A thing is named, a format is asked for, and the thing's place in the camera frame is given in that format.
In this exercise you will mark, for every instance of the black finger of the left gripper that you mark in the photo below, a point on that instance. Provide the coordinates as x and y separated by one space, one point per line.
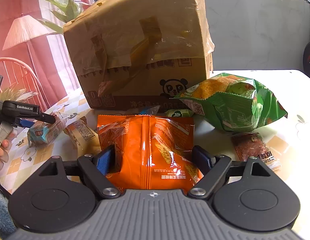
22 123
47 118

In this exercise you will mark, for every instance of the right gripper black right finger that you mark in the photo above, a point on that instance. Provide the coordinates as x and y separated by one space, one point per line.
225 178

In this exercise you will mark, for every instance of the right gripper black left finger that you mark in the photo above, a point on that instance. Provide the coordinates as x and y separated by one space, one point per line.
79 179

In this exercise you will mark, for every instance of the blue bread packet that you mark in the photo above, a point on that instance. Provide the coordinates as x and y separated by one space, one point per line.
42 133

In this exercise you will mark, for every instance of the yellow cake bar packet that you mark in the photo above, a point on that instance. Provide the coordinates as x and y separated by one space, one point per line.
84 139

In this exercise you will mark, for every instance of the orange chip bag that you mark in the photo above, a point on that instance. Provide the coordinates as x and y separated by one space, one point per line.
151 152

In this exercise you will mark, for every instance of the person's left hand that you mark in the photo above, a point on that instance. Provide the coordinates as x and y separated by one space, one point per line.
7 134

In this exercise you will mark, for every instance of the floral checkered tablecloth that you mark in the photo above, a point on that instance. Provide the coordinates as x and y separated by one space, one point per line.
156 214

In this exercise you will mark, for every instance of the brown jerky packet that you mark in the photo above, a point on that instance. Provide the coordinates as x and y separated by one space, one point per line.
252 145

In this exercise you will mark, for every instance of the pink patterned curtain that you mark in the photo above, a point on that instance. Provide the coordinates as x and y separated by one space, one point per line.
31 31

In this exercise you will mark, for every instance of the small green candy packet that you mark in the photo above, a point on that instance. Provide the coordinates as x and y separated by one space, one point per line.
185 113

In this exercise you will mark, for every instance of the green chip bag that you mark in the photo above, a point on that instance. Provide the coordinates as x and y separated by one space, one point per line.
233 103

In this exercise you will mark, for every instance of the blue cookie packet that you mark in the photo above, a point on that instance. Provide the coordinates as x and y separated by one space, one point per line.
149 110

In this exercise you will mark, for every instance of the brown cardboard box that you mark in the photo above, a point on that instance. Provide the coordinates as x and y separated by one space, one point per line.
133 53

